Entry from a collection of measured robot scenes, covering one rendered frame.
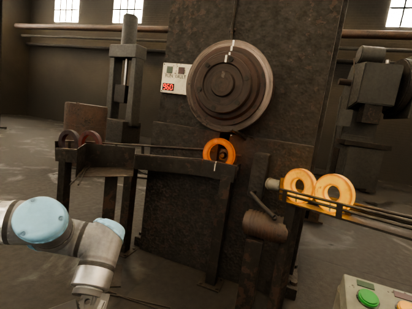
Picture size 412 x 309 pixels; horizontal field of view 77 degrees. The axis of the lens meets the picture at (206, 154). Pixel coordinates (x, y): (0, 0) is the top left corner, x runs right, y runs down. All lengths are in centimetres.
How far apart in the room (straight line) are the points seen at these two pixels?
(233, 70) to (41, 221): 103
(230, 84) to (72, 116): 304
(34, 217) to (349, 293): 69
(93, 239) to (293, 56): 127
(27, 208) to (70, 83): 1051
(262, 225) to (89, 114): 318
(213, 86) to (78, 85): 965
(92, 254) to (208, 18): 139
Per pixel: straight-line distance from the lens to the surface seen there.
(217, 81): 132
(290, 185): 123
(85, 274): 72
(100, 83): 1013
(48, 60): 1202
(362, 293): 74
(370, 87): 553
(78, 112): 400
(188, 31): 173
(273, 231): 126
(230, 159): 140
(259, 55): 140
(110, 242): 74
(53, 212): 62
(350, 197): 110
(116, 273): 169
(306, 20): 159
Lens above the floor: 95
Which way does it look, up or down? 8 degrees down
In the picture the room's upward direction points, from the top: 8 degrees clockwise
